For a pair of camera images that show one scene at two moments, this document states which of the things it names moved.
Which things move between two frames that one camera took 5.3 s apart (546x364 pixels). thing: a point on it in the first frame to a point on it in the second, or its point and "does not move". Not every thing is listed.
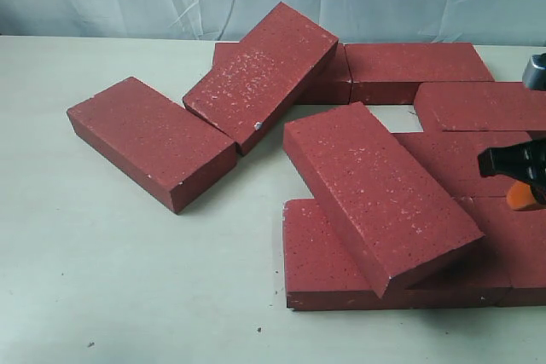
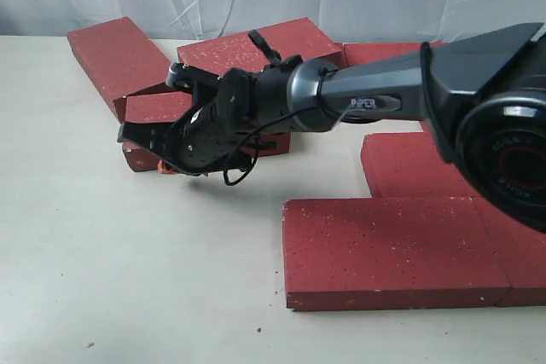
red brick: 157,141 to 120,59
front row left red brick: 322,274 does not move
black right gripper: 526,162 to 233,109
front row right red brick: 518,239 does not move
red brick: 392,218 to 140,107
